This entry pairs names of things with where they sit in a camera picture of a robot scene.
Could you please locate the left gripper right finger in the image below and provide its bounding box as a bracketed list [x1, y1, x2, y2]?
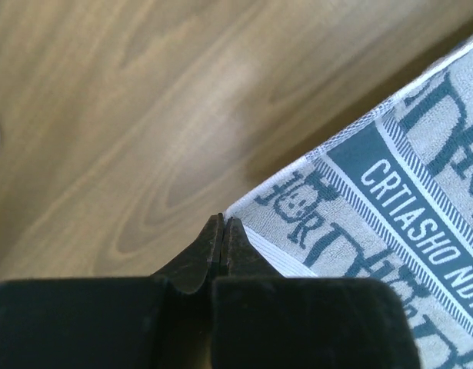
[211, 218, 421, 368]

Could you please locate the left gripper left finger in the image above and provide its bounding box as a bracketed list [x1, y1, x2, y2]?
[0, 214, 224, 368]

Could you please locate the blue white patterned towel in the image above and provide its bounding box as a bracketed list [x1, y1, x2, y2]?
[225, 36, 473, 368]

